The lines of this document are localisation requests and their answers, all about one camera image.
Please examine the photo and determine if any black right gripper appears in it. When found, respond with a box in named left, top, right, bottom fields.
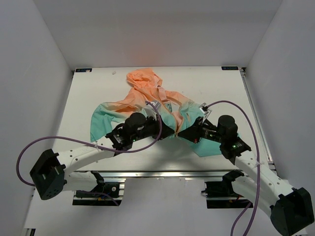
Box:
left=178, top=117, right=225, bottom=144

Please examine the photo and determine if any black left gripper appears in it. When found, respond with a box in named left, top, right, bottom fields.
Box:
left=131, top=114, right=174, bottom=142

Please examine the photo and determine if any teal and peach jacket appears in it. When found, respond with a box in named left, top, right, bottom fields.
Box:
left=90, top=66, right=243, bottom=158

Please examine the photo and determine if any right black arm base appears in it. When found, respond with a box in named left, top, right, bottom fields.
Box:
left=201, top=170, right=253, bottom=209

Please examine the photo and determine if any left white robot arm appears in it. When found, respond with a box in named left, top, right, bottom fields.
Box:
left=30, top=113, right=175, bottom=200

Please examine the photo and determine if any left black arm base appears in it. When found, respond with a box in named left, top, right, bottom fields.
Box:
left=72, top=171, right=124, bottom=207

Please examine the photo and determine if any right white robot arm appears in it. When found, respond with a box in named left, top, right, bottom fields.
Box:
left=178, top=115, right=315, bottom=236

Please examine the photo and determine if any right blue table label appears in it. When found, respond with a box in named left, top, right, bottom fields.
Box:
left=221, top=66, right=239, bottom=70

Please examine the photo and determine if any blue table label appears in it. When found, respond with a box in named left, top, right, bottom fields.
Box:
left=75, top=68, right=92, bottom=73
left=221, top=66, right=239, bottom=70

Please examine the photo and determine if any left blue table label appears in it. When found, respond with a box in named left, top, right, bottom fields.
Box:
left=75, top=68, right=92, bottom=73

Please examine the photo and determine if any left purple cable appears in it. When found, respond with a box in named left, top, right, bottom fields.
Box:
left=16, top=100, right=163, bottom=206

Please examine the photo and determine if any aluminium table edge rail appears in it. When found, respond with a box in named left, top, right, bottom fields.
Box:
left=98, top=170, right=230, bottom=178

